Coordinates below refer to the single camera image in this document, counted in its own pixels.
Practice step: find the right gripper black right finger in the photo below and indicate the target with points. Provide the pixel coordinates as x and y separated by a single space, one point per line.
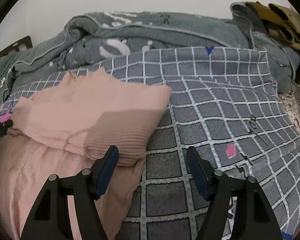
254 217

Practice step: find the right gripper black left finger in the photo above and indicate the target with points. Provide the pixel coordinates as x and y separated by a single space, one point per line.
49 216

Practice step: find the pink knit sweater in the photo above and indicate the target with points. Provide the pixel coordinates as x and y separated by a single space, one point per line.
64 129

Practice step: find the brown clothes pile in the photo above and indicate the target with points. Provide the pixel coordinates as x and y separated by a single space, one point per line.
281 23

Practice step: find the dark wooden headboard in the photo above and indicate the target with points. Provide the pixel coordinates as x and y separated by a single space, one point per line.
20 45

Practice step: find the grey checked quilt with stars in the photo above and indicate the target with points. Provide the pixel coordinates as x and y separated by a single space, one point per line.
224 103

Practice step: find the floral bed sheet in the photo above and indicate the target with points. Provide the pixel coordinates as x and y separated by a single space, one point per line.
291 103

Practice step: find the grey-green fleece blanket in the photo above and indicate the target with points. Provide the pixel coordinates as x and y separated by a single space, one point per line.
93 37

